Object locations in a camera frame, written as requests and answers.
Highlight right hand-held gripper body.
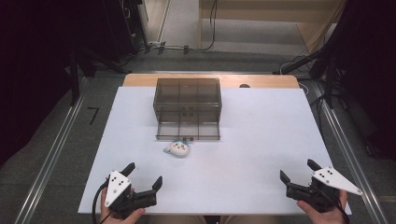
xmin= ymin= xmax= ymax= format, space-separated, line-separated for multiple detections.
xmin=285 ymin=165 xmax=364 ymax=215

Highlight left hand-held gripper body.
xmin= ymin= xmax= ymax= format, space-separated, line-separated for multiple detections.
xmin=104 ymin=169 xmax=158 ymax=219

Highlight person's left hand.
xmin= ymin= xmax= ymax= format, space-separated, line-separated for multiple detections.
xmin=99 ymin=186 xmax=147 ymax=224

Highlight person's right hand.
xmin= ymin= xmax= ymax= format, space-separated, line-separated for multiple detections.
xmin=295 ymin=189 xmax=349 ymax=224

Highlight small white plush toy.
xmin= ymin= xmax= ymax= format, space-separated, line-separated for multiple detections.
xmin=163 ymin=139 xmax=191 ymax=159

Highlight white table mat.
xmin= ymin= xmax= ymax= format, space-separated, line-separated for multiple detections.
xmin=77 ymin=86 xmax=353 ymax=217

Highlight smoky clear drawer cabinet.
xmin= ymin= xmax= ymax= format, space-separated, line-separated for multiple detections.
xmin=152 ymin=77 xmax=223 ymax=124

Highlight wooden table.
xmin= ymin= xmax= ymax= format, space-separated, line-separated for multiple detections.
xmin=122 ymin=73 xmax=301 ymax=90

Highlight black floor bar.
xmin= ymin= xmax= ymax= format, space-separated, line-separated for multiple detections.
xmin=273 ymin=46 xmax=331 ymax=76

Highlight black curtain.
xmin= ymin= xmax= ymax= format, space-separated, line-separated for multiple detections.
xmin=323 ymin=0 xmax=396 ymax=161
xmin=0 ymin=0 xmax=148 ymax=167

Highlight wooden shelf unit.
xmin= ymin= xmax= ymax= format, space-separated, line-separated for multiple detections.
xmin=198 ymin=0 xmax=347 ymax=54

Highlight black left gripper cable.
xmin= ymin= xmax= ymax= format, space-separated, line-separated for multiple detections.
xmin=92 ymin=178 xmax=110 ymax=224

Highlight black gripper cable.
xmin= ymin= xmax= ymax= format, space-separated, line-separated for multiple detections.
xmin=92 ymin=178 xmax=110 ymax=224
xmin=320 ymin=186 xmax=350 ymax=224

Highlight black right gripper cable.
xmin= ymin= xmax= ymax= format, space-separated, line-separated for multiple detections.
xmin=320 ymin=186 xmax=350 ymax=224

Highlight metal floor rail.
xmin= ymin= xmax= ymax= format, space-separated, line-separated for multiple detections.
xmin=312 ymin=80 xmax=390 ymax=224
xmin=13 ymin=76 xmax=93 ymax=224

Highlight white thin cable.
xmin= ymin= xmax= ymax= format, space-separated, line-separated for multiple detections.
xmin=298 ymin=79 xmax=310 ymax=96

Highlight grey floor cable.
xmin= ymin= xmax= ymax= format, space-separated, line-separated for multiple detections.
xmin=118 ymin=40 xmax=216 ymax=68

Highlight black hanging cable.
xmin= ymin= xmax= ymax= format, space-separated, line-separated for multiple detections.
xmin=197 ymin=0 xmax=219 ymax=52

